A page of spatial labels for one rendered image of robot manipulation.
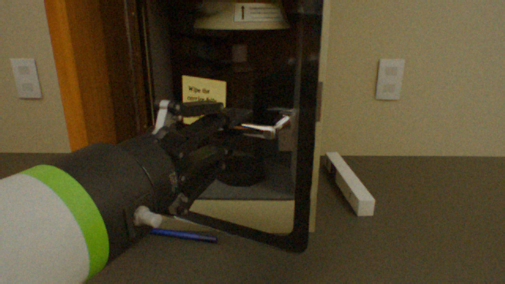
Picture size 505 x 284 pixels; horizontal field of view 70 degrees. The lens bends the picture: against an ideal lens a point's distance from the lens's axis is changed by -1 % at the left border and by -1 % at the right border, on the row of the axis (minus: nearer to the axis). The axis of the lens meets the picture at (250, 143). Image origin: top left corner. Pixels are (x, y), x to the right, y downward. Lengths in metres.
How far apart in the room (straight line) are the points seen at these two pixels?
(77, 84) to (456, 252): 0.69
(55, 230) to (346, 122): 0.95
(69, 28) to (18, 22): 0.66
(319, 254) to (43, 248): 0.52
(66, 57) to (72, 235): 0.37
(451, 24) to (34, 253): 1.09
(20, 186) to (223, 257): 0.46
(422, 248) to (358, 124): 0.49
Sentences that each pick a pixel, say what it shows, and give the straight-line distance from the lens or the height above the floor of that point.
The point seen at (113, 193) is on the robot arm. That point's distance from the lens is 0.28.
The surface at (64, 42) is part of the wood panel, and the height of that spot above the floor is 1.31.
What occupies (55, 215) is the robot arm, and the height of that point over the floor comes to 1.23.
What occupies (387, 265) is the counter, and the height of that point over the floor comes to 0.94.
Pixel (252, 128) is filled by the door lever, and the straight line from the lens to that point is 0.47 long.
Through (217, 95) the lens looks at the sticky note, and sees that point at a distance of 0.54.
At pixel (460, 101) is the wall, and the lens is 1.22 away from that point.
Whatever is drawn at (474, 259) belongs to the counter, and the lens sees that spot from 0.77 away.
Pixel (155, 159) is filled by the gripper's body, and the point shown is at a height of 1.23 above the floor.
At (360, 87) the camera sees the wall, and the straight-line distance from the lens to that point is 1.10.
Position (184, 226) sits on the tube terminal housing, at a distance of 0.74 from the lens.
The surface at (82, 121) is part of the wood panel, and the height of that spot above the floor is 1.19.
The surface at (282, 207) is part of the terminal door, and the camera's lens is 0.56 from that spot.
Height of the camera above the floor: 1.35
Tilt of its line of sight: 21 degrees down
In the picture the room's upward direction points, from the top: straight up
